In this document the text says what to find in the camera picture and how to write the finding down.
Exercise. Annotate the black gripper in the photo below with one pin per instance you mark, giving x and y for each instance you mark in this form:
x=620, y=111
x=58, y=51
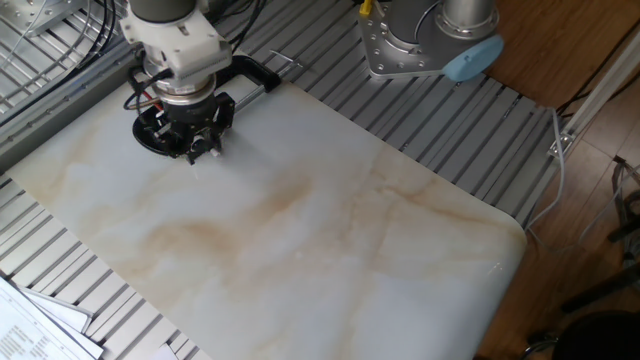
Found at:
x=190, y=112

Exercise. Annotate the perforated metal plate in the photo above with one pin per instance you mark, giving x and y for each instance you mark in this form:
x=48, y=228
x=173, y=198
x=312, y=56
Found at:
x=30, y=15

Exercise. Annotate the glossy marble pattern board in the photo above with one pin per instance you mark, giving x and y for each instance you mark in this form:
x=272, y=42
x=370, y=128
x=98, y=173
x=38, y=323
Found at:
x=300, y=225

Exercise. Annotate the aluminium frame profile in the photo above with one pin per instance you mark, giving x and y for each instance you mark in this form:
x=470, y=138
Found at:
x=600, y=85

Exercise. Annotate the single white paper sheet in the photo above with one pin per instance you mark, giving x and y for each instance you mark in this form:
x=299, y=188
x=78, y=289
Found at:
x=164, y=353

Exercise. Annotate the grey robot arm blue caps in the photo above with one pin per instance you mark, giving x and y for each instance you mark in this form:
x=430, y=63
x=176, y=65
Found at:
x=160, y=7

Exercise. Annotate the stack of printed papers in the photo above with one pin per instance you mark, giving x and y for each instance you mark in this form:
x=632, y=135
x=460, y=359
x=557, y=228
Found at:
x=30, y=330

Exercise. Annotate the black chair seat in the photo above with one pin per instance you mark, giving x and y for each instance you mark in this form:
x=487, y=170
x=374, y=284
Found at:
x=600, y=337

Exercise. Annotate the black metal c-clamp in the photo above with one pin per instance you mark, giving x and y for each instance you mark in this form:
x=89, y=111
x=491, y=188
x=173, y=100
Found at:
x=255, y=70

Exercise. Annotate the black crank pencil sharpener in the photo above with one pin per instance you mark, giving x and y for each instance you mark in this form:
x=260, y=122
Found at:
x=145, y=132

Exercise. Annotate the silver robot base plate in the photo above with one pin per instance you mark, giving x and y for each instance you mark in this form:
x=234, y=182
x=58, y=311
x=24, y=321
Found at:
x=380, y=55

